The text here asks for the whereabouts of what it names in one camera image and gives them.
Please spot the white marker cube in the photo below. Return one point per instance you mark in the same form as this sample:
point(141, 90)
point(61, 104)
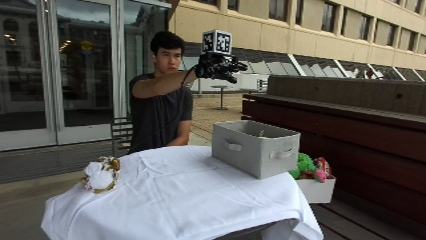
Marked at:
point(217, 42)

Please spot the the person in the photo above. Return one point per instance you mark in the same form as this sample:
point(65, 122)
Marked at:
point(160, 110)

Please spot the grey fabric storage box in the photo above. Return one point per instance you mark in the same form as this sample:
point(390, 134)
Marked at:
point(254, 148)

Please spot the black slatted chair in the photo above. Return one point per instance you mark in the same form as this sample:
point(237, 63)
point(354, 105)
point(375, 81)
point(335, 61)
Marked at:
point(120, 135)

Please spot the green soft toy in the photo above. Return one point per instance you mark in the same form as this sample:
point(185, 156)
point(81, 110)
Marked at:
point(303, 165)

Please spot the glass door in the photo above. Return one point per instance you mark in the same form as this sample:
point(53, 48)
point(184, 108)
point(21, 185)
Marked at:
point(84, 70)

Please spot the dark wooden bench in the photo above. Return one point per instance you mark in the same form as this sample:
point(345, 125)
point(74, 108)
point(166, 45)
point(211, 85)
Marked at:
point(354, 140)

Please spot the pink and red soft toy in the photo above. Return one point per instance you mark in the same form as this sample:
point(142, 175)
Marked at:
point(322, 169)

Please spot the white tablecloth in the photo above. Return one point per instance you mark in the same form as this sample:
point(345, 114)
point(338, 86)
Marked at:
point(177, 196)

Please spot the white open box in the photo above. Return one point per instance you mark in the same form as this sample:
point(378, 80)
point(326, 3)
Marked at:
point(315, 190)

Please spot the white and brown soft toy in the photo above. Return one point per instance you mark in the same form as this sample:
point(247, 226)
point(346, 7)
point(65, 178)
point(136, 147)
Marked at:
point(101, 174)

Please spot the round pedestal table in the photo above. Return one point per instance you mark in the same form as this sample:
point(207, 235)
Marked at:
point(219, 96)

